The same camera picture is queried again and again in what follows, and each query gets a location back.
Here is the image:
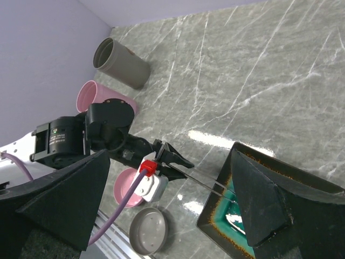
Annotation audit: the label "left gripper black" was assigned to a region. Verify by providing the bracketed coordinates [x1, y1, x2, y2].
[110, 134, 195, 181]

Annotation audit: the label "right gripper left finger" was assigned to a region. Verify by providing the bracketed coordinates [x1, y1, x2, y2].
[1, 151, 110, 258]

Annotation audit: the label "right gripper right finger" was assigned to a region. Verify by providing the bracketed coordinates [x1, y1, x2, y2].
[231, 149, 344, 258]

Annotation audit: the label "pink round lid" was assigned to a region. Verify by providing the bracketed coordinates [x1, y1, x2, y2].
[114, 168, 144, 208]

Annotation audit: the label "metal serving tongs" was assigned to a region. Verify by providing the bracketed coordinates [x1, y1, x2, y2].
[166, 164, 238, 205]

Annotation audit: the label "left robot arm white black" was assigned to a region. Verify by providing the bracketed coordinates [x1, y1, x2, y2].
[1, 99, 195, 183]

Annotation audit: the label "square black teal plate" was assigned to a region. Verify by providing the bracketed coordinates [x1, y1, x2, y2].
[196, 142, 344, 258]

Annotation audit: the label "pink cylindrical container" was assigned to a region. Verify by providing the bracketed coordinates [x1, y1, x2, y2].
[76, 80, 137, 115]

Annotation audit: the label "grey cylindrical container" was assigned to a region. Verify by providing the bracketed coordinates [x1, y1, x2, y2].
[93, 37, 150, 90]

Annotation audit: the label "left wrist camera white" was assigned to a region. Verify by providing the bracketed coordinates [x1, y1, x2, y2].
[134, 152, 168, 202]

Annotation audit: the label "aluminium front rail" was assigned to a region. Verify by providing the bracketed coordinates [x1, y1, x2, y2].
[93, 209, 155, 258]

